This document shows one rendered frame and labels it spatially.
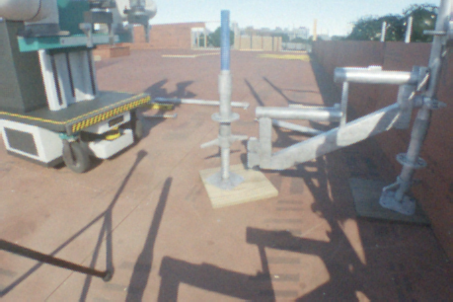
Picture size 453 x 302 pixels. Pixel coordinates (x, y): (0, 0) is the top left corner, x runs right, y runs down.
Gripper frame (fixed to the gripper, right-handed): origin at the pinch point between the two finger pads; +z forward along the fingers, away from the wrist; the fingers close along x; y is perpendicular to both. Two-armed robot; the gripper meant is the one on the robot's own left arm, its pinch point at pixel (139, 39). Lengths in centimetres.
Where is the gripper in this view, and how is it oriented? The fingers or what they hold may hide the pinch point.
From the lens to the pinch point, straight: 147.1
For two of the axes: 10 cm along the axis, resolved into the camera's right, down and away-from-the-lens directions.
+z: 0.0, 9.3, 3.6
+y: 9.4, 1.2, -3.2
